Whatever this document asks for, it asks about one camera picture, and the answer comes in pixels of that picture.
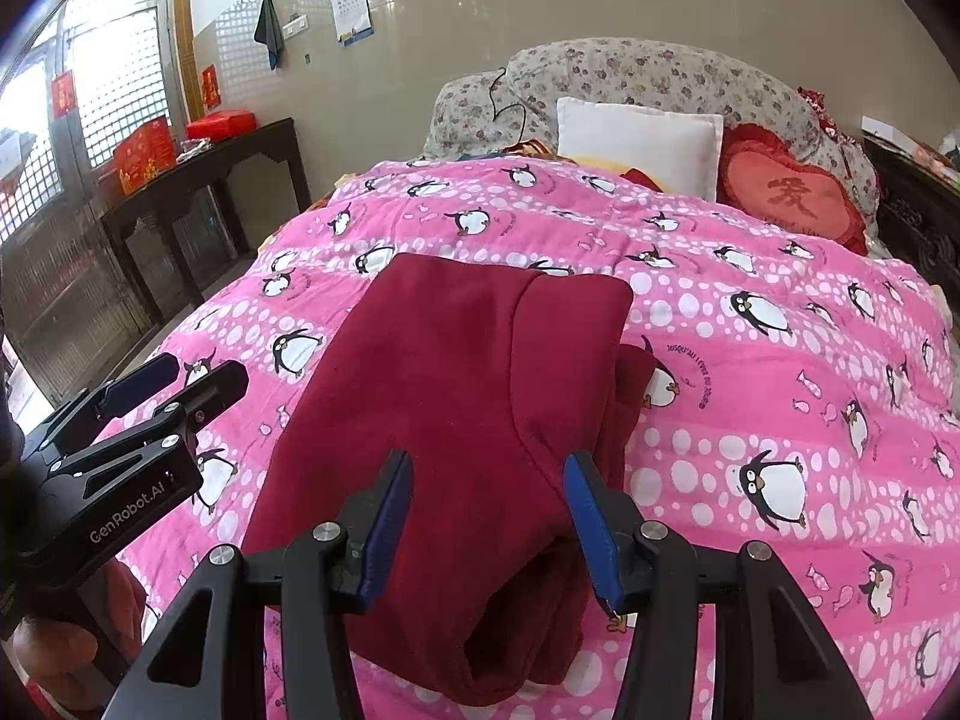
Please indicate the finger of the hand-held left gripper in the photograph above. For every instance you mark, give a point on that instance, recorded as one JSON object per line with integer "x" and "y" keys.
{"x": 146, "y": 382}
{"x": 217, "y": 390}

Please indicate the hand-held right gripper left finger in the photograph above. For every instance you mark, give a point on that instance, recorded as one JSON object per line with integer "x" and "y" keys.
{"x": 390, "y": 525}

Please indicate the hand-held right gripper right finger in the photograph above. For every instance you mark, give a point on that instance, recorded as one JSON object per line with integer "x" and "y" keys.
{"x": 592, "y": 532}

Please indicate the dark red fleece garment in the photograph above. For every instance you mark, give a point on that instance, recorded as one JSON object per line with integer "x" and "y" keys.
{"x": 450, "y": 390}

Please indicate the person's left hand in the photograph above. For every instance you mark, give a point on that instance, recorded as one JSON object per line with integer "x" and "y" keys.
{"x": 60, "y": 652}

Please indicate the metal grille door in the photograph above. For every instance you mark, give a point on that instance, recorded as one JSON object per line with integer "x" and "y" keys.
{"x": 75, "y": 240}

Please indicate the pink penguin printed blanket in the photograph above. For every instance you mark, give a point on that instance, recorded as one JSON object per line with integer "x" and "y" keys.
{"x": 750, "y": 390}

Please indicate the tall red gift box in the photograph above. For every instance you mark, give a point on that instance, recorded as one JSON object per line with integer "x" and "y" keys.
{"x": 142, "y": 154}

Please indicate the dark wooden side table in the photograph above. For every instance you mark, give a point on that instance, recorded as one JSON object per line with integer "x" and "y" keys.
{"x": 225, "y": 157}

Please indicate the flat red gift box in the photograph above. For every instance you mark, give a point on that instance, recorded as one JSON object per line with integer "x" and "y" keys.
{"x": 221, "y": 124}

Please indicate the red paper door decoration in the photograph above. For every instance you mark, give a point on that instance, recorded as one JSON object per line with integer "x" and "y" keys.
{"x": 63, "y": 94}

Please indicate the dark hanging cloth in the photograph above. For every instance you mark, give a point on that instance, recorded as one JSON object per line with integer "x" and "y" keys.
{"x": 268, "y": 30}

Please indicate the yellow cloth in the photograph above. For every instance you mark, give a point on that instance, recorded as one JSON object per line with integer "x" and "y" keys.
{"x": 607, "y": 165}

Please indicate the white pillow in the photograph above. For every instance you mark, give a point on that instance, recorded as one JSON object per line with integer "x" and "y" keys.
{"x": 637, "y": 146}

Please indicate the red heart-shaped cushion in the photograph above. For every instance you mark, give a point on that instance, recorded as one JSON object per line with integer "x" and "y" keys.
{"x": 787, "y": 195}

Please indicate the dark carved wooden cabinet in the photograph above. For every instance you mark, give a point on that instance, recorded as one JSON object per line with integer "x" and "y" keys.
{"x": 915, "y": 210}

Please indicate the floral quilt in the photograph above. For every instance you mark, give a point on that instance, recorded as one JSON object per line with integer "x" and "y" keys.
{"x": 637, "y": 71}

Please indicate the red patterned cloth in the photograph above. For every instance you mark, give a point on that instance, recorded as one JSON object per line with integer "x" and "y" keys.
{"x": 814, "y": 101}

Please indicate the red paper wall decoration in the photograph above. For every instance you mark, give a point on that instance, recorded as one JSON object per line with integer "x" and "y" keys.
{"x": 210, "y": 86}

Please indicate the white wall switch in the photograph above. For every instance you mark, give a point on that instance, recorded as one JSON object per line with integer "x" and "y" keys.
{"x": 295, "y": 25}

